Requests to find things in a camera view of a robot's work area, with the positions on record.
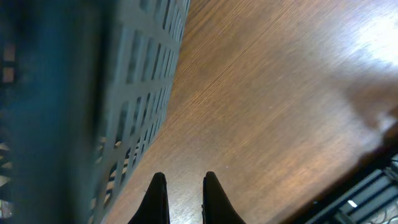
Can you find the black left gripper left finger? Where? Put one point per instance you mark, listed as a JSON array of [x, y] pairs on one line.
[[154, 208]]

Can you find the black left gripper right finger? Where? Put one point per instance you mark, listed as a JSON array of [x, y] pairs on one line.
[[216, 207]]

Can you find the grey plastic basket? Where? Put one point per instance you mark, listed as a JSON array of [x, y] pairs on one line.
[[85, 87]]

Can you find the black metal frame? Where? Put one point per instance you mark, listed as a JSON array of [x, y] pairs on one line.
[[371, 200]]

